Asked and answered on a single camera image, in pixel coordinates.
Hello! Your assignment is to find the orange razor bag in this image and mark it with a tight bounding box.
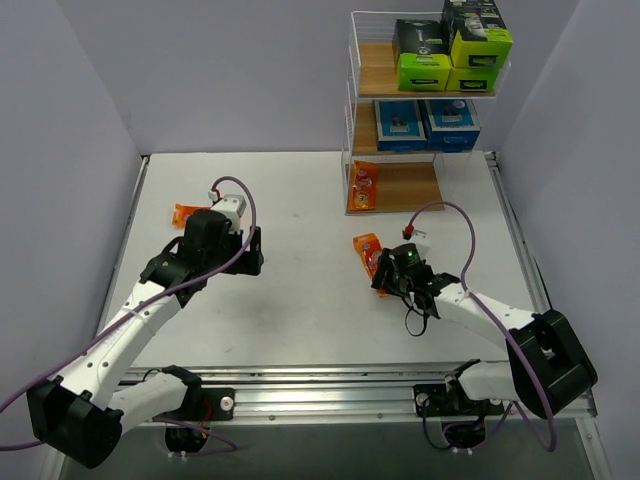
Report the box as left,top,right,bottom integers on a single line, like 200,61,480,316
352,233,383,283
348,161,378,211
171,204,208,228

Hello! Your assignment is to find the blue white razor box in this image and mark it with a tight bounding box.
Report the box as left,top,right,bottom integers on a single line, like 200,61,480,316
373,100,427,152

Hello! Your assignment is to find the tall green black razor box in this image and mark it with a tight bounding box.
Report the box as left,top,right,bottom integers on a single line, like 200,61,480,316
445,67,501,93

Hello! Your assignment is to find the black green razor pack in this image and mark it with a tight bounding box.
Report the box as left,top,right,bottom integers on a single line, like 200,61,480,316
392,19,452,92

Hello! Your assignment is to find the small black green razor box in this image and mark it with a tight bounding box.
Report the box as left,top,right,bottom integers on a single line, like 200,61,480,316
441,1,513,69

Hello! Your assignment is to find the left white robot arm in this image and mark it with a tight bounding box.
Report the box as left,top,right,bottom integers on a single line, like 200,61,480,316
26,209,264,468

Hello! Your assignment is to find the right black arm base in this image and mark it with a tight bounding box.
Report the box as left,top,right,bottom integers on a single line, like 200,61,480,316
412,383,463,418

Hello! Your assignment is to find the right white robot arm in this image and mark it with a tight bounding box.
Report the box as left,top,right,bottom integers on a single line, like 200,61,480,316
372,243,598,419

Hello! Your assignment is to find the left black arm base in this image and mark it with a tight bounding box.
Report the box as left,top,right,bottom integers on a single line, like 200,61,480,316
197,387,236,423

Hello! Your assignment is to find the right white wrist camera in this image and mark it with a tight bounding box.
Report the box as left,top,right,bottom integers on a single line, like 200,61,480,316
402,225,431,260

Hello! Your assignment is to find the white wire wooden shelf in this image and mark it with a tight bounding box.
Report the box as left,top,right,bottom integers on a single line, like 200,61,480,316
341,1,513,214

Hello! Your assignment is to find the aluminium mounting rail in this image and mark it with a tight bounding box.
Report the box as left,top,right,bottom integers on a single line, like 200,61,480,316
114,364,596,426

